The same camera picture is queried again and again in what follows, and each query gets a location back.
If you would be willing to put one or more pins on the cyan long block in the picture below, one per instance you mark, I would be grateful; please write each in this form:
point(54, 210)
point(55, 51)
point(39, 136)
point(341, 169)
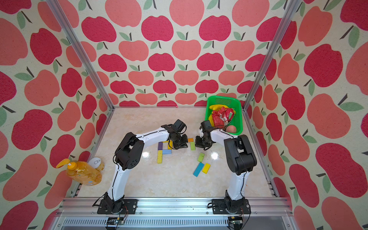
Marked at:
point(198, 169)

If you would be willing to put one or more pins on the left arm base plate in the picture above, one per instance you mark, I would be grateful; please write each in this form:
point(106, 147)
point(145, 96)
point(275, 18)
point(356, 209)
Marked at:
point(122, 206)

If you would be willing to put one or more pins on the yellow-green long block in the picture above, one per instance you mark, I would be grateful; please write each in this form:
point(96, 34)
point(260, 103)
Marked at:
point(160, 156)

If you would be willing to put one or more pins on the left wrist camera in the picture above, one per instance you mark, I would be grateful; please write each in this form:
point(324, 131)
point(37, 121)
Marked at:
point(179, 127)

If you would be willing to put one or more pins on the short yellow block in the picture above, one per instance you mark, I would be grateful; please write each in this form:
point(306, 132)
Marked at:
point(170, 145)

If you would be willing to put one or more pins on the peach fruit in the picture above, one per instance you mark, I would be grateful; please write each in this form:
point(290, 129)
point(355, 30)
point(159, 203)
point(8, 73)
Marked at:
point(231, 129)

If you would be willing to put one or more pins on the red snack bag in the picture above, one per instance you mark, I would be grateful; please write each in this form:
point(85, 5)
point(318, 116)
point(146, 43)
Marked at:
point(222, 116)

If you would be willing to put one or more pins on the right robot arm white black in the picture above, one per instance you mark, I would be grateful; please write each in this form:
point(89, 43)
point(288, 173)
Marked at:
point(240, 158)

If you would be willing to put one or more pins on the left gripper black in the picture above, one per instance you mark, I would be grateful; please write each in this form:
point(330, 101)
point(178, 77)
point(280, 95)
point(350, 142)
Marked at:
point(184, 144)

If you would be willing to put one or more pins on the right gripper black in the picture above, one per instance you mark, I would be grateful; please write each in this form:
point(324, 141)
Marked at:
point(198, 144)

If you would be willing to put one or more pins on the green plastic basket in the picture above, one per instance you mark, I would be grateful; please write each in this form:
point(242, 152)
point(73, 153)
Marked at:
point(223, 111)

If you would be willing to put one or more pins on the white round container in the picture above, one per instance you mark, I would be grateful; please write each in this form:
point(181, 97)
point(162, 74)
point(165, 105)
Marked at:
point(97, 163)

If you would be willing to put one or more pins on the aluminium front rail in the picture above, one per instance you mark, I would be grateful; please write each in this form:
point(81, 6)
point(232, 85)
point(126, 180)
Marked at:
point(167, 213)

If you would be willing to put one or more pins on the green block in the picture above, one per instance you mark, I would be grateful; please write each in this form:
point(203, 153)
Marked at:
point(192, 146)
point(201, 157)

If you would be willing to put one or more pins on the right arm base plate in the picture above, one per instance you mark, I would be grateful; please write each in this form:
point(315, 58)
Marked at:
point(224, 207)

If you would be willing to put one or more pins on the light blue block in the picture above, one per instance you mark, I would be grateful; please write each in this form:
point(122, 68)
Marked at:
point(166, 151)

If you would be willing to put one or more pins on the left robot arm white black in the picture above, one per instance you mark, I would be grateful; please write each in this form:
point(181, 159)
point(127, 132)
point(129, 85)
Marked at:
point(128, 155)

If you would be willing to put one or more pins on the orange soap bottle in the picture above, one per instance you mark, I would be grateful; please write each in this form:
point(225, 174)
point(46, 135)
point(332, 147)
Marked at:
point(81, 172)

